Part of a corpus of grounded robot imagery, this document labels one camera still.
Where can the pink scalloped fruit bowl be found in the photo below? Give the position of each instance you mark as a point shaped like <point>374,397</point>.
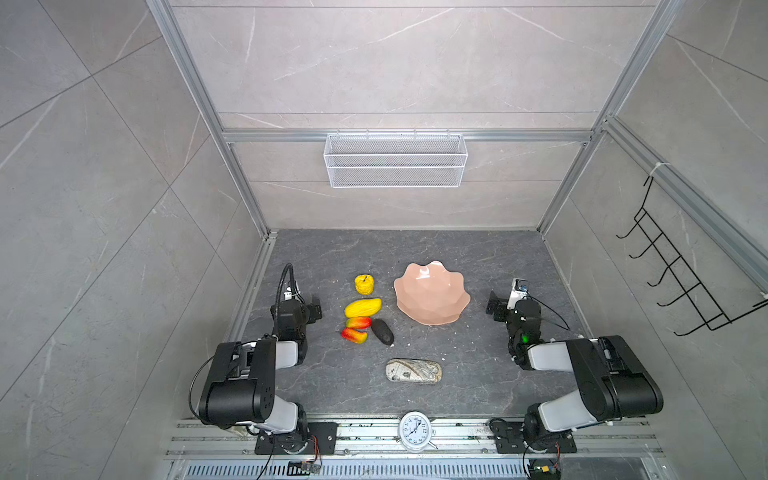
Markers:
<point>430,294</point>

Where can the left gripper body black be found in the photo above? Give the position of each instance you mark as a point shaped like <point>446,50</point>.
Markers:
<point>310,309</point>

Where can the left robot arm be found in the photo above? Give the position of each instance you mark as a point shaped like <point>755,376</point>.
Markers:
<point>240,386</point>

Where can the aluminium front rail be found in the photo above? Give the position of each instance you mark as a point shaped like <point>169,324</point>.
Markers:
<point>368,447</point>

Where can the black fake avocado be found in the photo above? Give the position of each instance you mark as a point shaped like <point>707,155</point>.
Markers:
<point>383,332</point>

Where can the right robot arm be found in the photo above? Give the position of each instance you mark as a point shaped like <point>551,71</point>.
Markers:
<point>611,382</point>

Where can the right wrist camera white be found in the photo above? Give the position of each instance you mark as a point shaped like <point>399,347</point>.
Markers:
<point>519,291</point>

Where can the white round clock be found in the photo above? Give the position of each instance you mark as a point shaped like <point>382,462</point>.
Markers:
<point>415,431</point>

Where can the red yellow fake mango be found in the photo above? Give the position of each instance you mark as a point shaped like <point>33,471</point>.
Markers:
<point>354,336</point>
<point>359,323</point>

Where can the black wire hook rack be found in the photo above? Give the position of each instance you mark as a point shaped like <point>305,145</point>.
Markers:
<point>709,313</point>

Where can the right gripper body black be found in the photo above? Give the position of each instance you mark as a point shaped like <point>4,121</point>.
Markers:
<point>498,306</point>

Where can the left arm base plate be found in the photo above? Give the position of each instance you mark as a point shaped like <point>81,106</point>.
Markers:
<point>318,437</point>

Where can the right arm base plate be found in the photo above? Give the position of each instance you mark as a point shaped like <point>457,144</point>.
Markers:
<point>516,437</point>

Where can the white wire mesh basket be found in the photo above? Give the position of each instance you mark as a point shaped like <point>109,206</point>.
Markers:
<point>395,160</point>

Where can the yellow fake apple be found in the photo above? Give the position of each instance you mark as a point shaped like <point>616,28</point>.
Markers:
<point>364,284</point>

